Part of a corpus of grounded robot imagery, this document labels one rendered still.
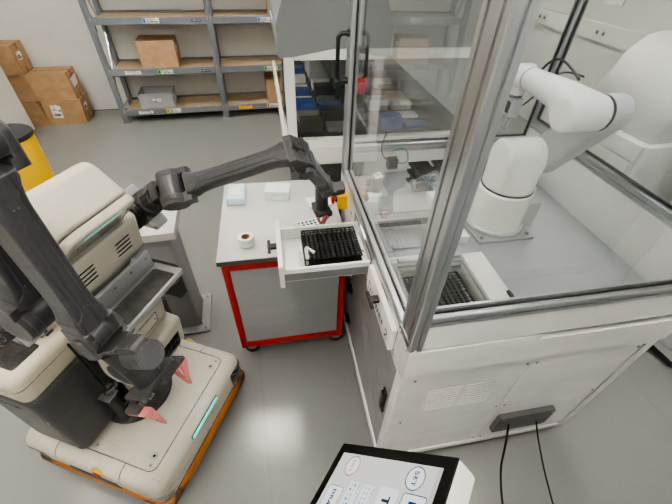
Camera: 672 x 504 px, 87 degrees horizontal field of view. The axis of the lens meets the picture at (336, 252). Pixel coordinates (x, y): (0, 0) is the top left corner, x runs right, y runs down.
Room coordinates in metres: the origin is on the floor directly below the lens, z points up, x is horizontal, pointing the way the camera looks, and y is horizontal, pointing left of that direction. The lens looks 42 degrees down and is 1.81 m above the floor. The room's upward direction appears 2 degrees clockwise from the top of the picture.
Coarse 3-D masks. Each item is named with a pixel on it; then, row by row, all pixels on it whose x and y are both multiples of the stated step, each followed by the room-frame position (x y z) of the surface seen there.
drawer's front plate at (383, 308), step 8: (368, 272) 0.91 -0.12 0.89; (376, 272) 0.87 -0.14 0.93; (368, 280) 0.89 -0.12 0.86; (376, 280) 0.83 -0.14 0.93; (368, 288) 0.88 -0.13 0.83; (376, 288) 0.81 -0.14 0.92; (384, 296) 0.76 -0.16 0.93; (376, 304) 0.78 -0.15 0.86; (384, 304) 0.73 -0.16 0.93; (376, 312) 0.77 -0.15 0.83; (384, 312) 0.71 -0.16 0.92; (384, 320) 0.70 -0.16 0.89; (392, 320) 0.67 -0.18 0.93; (384, 328) 0.68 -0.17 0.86; (392, 328) 0.64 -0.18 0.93; (384, 336) 0.67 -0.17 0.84; (392, 336) 0.63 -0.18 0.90; (392, 344) 0.63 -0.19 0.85
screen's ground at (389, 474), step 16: (368, 464) 0.23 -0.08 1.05; (384, 464) 0.22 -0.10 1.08; (400, 464) 0.21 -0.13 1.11; (416, 464) 0.21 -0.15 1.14; (336, 480) 0.22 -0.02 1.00; (368, 480) 0.20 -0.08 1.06; (384, 480) 0.19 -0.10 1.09; (400, 480) 0.19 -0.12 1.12; (432, 480) 0.17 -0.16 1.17; (320, 496) 0.19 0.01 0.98; (384, 496) 0.17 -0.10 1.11; (400, 496) 0.16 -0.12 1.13; (432, 496) 0.15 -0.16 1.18
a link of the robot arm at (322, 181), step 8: (312, 152) 1.02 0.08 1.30; (304, 168) 0.93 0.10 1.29; (312, 168) 0.94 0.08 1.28; (320, 168) 1.06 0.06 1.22; (304, 176) 0.94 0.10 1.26; (312, 176) 0.96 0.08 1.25; (320, 176) 1.07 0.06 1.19; (328, 176) 1.21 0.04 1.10; (320, 184) 1.13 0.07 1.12; (328, 184) 1.16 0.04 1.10; (320, 192) 1.18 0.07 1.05
